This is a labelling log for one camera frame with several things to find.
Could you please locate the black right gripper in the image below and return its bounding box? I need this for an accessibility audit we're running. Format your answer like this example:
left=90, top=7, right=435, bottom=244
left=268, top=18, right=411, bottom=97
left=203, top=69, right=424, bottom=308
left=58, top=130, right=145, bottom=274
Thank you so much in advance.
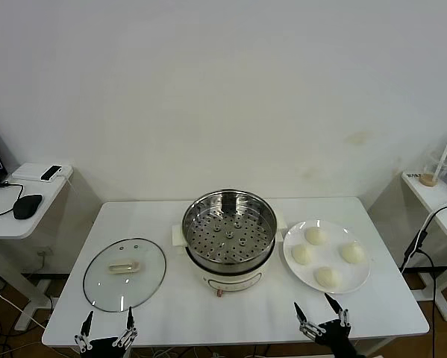
left=293, top=292, right=360, bottom=358

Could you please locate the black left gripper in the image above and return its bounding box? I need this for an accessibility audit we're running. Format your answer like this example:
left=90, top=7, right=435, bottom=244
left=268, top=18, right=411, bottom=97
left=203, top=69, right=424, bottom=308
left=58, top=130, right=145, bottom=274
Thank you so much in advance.
left=74, top=306, right=139, bottom=358

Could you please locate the white steamed baozi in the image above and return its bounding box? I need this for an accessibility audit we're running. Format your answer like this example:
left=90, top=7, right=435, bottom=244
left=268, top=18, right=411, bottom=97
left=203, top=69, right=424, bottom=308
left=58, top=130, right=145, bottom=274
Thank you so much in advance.
left=340, top=242, right=366, bottom=264
left=313, top=266, right=343, bottom=291
left=291, top=244, right=315, bottom=266
left=304, top=226, right=328, bottom=247

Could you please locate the round glass pot lid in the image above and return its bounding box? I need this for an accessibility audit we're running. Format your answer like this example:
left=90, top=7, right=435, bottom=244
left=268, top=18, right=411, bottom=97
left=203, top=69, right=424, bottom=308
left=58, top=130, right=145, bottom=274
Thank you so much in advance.
left=83, top=237, right=167, bottom=313

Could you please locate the perforated steel steamer basket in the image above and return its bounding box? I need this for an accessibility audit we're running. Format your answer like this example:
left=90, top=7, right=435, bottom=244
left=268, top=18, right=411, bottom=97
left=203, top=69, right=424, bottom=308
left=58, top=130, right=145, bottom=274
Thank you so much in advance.
left=181, top=189, right=278, bottom=272

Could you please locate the white round plate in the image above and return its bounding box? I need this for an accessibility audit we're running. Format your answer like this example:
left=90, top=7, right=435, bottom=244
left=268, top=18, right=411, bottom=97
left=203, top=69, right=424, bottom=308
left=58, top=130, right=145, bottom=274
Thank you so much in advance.
left=282, top=219, right=372, bottom=295

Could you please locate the white side table with laptop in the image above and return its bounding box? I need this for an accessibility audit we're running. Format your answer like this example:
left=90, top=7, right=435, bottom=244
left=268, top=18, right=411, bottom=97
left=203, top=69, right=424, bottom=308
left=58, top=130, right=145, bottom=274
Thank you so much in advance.
left=0, top=160, right=75, bottom=331

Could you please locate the black computer mouse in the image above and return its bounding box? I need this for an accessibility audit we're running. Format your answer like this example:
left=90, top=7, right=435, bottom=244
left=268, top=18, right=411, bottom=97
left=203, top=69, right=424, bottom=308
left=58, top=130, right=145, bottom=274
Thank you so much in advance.
left=13, top=193, right=43, bottom=220

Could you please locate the white side table with cup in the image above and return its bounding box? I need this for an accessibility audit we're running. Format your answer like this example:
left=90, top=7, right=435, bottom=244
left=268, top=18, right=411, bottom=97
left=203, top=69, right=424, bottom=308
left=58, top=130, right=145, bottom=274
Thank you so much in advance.
left=401, top=169, right=447, bottom=321

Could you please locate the clear plastic drink cup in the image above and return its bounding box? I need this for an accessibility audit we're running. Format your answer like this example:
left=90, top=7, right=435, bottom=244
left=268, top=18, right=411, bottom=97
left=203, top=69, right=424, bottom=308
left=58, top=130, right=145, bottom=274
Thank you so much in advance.
left=419, top=152, right=447, bottom=186

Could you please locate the flat white box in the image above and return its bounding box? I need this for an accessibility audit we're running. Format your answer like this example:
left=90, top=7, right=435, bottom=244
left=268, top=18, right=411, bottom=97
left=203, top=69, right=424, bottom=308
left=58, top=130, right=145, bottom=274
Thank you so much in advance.
left=10, top=162, right=74, bottom=183

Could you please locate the white wall socket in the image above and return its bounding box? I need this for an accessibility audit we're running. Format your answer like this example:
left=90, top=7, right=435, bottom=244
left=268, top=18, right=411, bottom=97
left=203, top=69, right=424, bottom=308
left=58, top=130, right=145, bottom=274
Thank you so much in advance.
left=32, top=244, right=56, bottom=269

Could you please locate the black white hanging cable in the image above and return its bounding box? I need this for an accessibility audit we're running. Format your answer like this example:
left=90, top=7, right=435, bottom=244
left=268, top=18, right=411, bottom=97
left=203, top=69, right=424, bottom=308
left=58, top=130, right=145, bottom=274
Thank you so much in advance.
left=398, top=197, right=447, bottom=358

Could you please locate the black laptop cable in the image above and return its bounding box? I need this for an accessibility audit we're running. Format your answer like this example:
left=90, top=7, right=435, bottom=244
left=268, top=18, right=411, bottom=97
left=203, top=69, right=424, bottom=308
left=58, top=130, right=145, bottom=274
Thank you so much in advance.
left=0, top=180, right=25, bottom=223

